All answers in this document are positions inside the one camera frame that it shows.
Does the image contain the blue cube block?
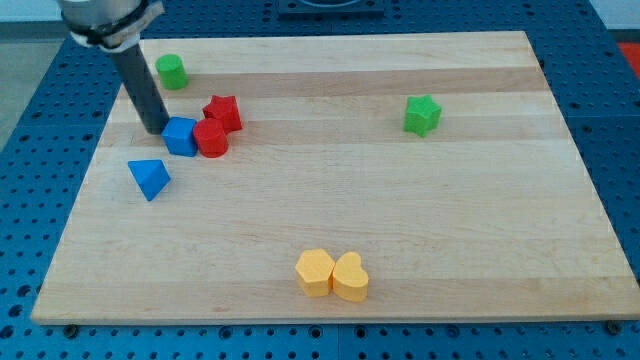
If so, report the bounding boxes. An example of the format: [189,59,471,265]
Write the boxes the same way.
[161,117,198,157]

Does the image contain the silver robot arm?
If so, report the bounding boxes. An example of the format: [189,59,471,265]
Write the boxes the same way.
[57,0,165,53]

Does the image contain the yellow hexagon block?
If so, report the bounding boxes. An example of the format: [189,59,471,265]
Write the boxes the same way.
[295,248,335,297]

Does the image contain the wooden board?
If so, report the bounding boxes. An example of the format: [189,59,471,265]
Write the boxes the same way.
[31,31,639,325]

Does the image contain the yellow heart block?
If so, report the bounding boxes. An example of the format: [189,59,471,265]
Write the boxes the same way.
[333,251,369,302]

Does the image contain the red cylinder block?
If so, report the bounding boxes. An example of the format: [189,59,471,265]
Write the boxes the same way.
[193,118,229,158]

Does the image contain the red star block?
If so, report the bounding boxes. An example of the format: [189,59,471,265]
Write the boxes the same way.
[202,95,243,133]

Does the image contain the green star block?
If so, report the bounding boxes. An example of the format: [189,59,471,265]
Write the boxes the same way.
[403,94,442,138]

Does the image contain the blue triangle block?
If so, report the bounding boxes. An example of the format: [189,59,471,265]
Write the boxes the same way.
[128,159,171,201]

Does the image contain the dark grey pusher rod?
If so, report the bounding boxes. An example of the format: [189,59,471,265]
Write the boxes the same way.
[110,44,169,135]

